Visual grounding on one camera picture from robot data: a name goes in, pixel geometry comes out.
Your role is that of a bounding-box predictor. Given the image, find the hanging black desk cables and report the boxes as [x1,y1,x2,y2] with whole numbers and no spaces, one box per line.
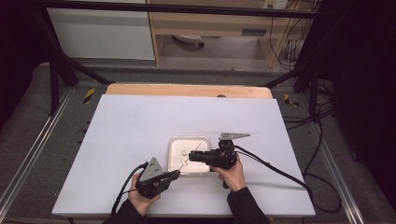
[269,8,313,71]

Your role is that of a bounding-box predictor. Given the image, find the office chair base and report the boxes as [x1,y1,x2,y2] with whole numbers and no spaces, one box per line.
[172,34,205,49]

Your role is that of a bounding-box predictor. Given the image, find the white square metal-rimmed tray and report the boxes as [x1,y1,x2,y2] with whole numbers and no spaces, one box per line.
[167,135,213,177]

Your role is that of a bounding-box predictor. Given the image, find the light wooden desk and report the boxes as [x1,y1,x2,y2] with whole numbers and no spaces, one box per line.
[146,0,316,68]

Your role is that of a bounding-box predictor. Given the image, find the yellow black floor tape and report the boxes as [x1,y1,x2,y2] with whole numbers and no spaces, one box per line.
[82,87,96,105]
[283,92,300,107]

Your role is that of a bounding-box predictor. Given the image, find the black metal frame stand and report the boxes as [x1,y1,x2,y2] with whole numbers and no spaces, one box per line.
[34,8,116,117]
[262,18,322,120]

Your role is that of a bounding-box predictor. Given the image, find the wooden table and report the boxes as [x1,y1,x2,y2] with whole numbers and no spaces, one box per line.
[106,83,274,100]

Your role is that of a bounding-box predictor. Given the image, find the black metal frame bar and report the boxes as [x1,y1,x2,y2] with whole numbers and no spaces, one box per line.
[40,1,318,19]

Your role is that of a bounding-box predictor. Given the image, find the aluminium floor rail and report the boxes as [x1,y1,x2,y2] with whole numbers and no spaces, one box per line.
[0,88,76,213]
[306,120,366,224]

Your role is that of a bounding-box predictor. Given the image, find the black curtain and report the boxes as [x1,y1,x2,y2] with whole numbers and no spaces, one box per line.
[0,0,50,125]
[320,0,396,213]

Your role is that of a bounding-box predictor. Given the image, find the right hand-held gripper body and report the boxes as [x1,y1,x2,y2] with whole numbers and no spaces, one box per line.
[199,132,251,171]

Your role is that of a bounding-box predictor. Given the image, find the black floor cables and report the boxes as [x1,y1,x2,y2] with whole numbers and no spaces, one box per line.
[281,102,334,131]

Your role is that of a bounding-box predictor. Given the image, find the white cabinet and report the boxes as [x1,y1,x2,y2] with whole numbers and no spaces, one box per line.
[46,0,156,61]

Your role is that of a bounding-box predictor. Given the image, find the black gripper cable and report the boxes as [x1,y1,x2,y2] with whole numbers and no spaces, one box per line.
[233,144,343,215]
[110,161,149,217]

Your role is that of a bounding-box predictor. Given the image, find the white table board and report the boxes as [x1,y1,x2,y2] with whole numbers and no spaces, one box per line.
[50,93,317,218]

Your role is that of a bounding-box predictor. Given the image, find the person's left hand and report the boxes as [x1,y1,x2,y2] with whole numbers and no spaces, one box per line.
[127,172,162,217]

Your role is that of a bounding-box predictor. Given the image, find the white wall outlet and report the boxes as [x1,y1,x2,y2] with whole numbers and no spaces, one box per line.
[262,0,288,9]

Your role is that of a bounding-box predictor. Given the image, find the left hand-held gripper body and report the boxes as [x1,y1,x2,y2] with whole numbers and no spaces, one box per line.
[134,157,176,200]

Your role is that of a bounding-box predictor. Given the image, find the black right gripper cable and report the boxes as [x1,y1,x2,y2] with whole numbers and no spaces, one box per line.
[233,144,343,215]

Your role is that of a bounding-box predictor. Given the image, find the person's right hand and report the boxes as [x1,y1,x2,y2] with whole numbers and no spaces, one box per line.
[210,155,247,193]

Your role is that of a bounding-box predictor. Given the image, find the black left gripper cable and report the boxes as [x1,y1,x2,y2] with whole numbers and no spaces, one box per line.
[110,161,149,217]

